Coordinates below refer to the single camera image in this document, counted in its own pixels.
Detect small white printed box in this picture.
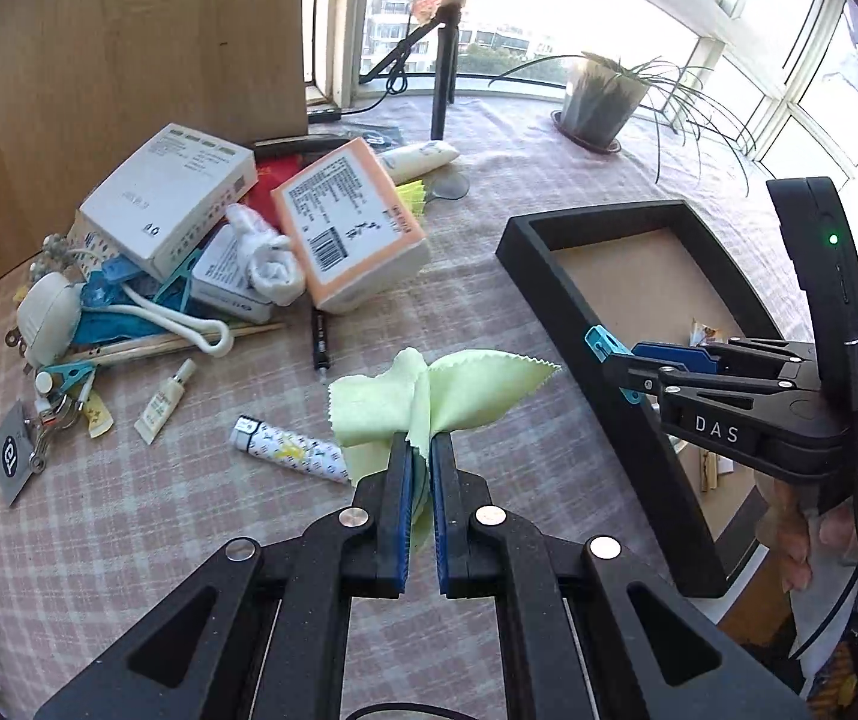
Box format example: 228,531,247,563
190,225,278,323

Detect green cleaning cloth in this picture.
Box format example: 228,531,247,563
328,347,563,552

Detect white round device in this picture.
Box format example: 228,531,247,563
15,272,86,370

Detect metal spring clip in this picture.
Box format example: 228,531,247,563
24,394,86,475

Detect plant pot saucer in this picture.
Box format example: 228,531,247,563
553,111,623,156

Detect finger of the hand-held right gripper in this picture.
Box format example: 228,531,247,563
600,356,824,411
631,336,824,377

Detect white looped strap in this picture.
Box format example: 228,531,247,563
120,281,235,357

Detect light plywood board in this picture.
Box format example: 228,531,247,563
0,0,311,295

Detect orange tissue pack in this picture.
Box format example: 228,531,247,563
271,139,432,314

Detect red booklet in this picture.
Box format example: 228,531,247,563
244,157,304,235

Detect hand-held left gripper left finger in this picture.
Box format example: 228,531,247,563
35,431,416,720

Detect grey blister pack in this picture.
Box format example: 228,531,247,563
24,232,111,286

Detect patterned lighter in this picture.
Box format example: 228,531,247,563
230,416,350,486

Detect crumpled white tissue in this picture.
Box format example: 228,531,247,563
225,204,307,307

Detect black pen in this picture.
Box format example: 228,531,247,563
311,305,334,385

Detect white cardboard box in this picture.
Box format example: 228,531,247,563
78,124,259,282

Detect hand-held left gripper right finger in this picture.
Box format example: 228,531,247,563
429,431,812,720

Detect black tray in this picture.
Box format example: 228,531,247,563
495,199,824,601

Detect person's right hand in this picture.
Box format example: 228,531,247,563
757,476,858,593

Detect potted plant grey pot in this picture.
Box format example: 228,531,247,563
487,51,761,185

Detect ring light on tripod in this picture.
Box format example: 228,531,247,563
358,0,574,143

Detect clear plastic disc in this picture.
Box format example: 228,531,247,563
421,169,472,203

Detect small cream tube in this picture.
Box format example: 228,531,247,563
134,358,198,445

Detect blue plastic packaging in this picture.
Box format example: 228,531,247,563
73,255,197,346

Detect chopsticks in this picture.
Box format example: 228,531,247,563
61,321,287,367

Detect grey sachet round logo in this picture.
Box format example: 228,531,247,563
339,122,405,149
0,401,53,509

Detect teal clothespin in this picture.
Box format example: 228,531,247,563
37,360,98,396
148,247,206,316
584,324,646,404

